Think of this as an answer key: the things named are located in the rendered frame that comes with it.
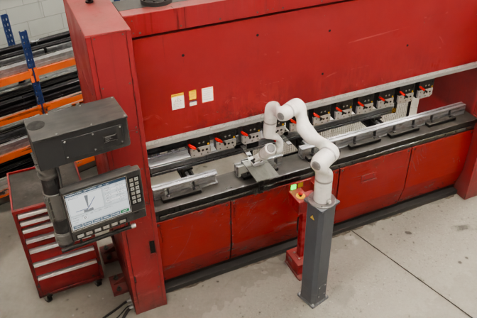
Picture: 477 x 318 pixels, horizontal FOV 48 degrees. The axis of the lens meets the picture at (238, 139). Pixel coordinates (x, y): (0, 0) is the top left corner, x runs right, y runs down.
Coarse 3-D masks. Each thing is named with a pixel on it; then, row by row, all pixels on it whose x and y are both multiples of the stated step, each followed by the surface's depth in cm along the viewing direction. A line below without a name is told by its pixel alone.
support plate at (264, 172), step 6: (246, 162) 410; (246, 168) 405; (252, 168) 403; (258, 168) 403; (264, 168) 403; (270, 168) 403; (252, 174) 398; (258, 174) 398; (264, 174) 397; (270, 174) 397; (276, 174) 397; (258, 180) 391
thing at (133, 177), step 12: (120, 168) 311; (132, 168) 306; (84, 180) 302; (96, 180) 297; (108, 180) 299; (132, 180) 307; (60, 192) 289; (72, 192) 291; (132, 192) 311; (132, 204) 316; (144, 204) 320; (120, 216) 316; (132, 216) 320; (84, 228) 307; (96, 228) 311; (108, 228) 315; (72, 240) 308
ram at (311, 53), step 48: (384, 0) 383; (432, 0) 402; (144, 48) 327; (192, 48) 341; (240, 48) 355; (288, 48) 371; (336, 48) 388; (384, 48) 407; (432, 48) 428; (144, 96) 344; (240, 96) 375; (288, 96) 393
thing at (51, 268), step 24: (72, 168) 410; (24, 192) 386; (24, 216) 370; (48, 216) 379; (24, 240) 382; (48, 240) 391; (48, 264) 402; (72, 264) 412; (96, 264) 421; (48, 288) 414
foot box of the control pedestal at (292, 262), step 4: (292, 248) 455; (296, 248) 455; (288, 252) 452; (292, 252) 452; (288, 256) 452; (292, 256) 448; (288, 260) 454; (292, 260) 446; (296, 260) 445; (300, 260) 444; (288, 264) 455; (292, 264) 448; (296, 264) 441; (300, 264) 441; (292, 268) 451; (296, 268) 444; (300, 268) 443; (292, 272) 449; (296, 272) 446; (300, 272) 445; (296, 276) 445; (300, 276) 444
